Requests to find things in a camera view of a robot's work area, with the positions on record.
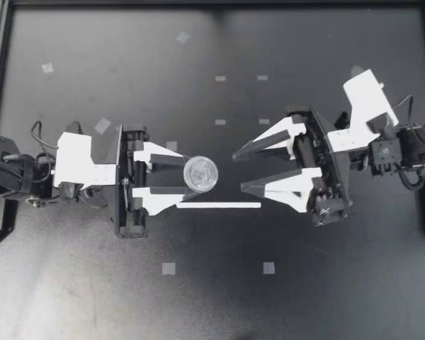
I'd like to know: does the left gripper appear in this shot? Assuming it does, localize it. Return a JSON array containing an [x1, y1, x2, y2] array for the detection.
[[90, 123, 196, 239]]

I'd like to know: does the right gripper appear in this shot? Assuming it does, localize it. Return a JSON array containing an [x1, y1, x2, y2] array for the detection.
[[231, 105, 354, 228]]

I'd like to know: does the clear plastic cup with lid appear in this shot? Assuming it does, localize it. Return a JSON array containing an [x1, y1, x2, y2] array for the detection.
[[183, 155, 221, 194]]

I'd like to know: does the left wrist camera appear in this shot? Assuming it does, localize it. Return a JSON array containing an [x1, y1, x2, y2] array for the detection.
[[52, 131, 116, 189]]

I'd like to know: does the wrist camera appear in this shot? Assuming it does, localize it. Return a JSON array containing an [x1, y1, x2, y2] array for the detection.
[[327, 69, 400, 154], [52, 131, 116, 189]]

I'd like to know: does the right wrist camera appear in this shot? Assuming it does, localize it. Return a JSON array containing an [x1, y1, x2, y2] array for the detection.
[[327, 69, 400, 154]]

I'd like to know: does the black cable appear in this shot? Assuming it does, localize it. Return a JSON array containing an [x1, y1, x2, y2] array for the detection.
[[30, 120, 58, 157], [392, 94, 417, 129]]

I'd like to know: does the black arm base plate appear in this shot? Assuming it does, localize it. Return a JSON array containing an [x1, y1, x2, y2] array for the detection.
[[0, 197, 19, 254]]

